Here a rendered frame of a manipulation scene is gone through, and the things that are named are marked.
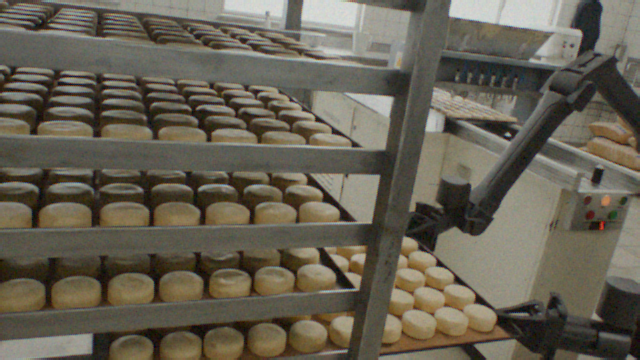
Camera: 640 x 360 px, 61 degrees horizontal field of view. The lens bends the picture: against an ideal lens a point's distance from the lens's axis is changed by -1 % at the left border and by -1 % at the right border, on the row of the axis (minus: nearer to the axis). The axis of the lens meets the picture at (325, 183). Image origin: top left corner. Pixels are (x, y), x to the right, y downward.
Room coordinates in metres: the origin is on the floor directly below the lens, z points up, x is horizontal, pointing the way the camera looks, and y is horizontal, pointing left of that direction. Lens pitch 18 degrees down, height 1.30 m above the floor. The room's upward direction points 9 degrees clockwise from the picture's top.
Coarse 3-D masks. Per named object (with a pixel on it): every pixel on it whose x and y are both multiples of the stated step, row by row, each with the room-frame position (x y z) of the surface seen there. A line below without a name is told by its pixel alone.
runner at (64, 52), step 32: (0, 32) 0.45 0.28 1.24; (32, 32) 0.46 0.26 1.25; (0, 64) 0.45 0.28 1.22; (32, 64) 0.46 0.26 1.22; (64, 64) 0.47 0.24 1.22; (96, 64) 0.48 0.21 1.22; (128, 64) 0.49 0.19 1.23; (160, 64) 0.50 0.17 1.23; (192, 64) 0.51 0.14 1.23; (224, 64) 0.52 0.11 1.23; (256, 64) 0.54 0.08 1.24; (288, 64) 0.55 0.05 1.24; (320, 64) 0.56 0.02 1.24; (352, 64) 0.58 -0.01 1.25; (384, 96) 0.59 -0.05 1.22
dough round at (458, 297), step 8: (448, 288) 0.82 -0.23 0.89; (456, 288) 0.82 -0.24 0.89; (464, 288) 0.82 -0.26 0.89; (448, 296) 0.80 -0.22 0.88; (456, 296) 0.79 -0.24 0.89; (464, 296) 0.80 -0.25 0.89; (472, 296) 0.80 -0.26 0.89; (448, 304) 0.79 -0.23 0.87; (456, 304) 0.79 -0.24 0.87; (464, 304) 0.79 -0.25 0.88
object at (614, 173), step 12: (504, 132) 2.49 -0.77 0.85; (516, 132) 2.41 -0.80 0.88; (552, 144) 2.20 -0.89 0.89; (564, 144) 2.16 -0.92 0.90; (564, 156) 2.13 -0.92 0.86; (576, 156) 2.08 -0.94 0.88; (588, 156) 2.03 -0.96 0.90; (588, 168) 2.01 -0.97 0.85; (612, 168) 1.92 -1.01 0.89; (624, 168) 1.89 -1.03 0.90; (612, 180) 1.90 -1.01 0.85; (624, 180) 1.86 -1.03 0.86; (636, 180) 1.82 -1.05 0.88; (636, 192) 1.81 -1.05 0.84
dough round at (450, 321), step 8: (440, 312) 0.73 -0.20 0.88; (448, 312) 0.74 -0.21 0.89; (456, 312) 0.74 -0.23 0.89; (440, 320) 0.72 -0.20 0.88; (448, 320) 0.71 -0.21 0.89; (456, 320) 0.72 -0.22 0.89; (464, 320) 0.72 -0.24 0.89; (440, 328) 0.71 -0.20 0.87; (448, 328) 0.71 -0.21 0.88; (456, 328) 0.70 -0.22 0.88; (464, 328) 0.71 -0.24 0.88
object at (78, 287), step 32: (96, 256) 0.59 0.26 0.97; (128, 256) 0.60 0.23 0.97; (160, 256) 0.62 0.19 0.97; (192, 256) 0.63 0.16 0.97; (224, 256) 0.64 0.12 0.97; (256, 256) 0.66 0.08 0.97; (288, 256) 0.68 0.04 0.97; (0, 288) 0.49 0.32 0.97; (32, 288) 0.50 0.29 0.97; (64, 288) 0.51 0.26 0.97; (96, 288) 0.52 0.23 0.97; (128, 288) 0.53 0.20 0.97; (160, 288) 0.55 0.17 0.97; (192, 288) 0.55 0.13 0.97; (224, 288) 0.57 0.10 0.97; (256, 288) 0.60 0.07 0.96; (288, 288) 0.60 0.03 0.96; (320, 288) 0.61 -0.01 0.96
